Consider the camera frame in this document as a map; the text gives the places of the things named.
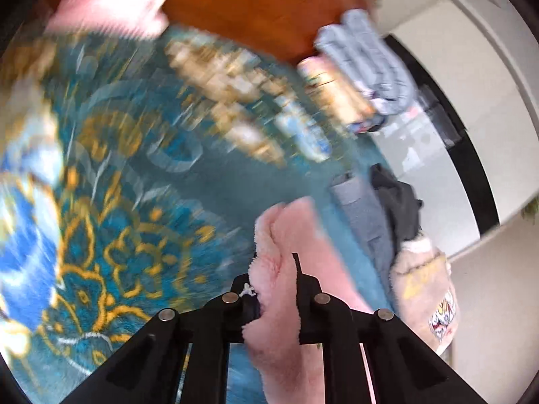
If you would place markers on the folded grey quilt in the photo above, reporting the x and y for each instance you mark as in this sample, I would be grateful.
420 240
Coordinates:
362 59

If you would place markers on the white wardrobe with black band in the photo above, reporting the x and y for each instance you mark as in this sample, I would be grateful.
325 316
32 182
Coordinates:
484 92

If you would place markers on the folded yellow floral blanket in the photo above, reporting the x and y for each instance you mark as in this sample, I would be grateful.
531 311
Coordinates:
337 88

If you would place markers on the teal floral bedspread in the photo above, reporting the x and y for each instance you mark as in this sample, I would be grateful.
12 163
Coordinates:
126 168

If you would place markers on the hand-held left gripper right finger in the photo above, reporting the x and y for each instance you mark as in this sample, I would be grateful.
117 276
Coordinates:
307 303

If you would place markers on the pink textured pillow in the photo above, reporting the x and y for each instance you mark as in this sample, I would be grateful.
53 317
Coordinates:
109 8

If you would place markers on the green plant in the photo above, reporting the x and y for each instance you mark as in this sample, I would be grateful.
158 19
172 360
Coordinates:
531 210

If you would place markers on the grey sweatshirt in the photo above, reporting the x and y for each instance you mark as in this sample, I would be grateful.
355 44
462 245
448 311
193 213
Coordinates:
366 219

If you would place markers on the dark grey hoodie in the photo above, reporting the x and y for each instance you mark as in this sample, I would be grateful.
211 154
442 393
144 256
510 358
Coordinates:
398 206

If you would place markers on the pink fleece garment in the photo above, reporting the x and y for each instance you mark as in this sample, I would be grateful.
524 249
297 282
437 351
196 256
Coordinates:
286 227

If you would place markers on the cream fleece garment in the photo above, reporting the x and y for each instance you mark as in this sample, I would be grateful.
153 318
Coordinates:
425 286

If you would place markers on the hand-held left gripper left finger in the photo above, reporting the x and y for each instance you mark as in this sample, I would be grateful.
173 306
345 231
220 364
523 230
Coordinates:
248 307

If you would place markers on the wooden headboard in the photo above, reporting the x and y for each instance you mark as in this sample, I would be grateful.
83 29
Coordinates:
252 4

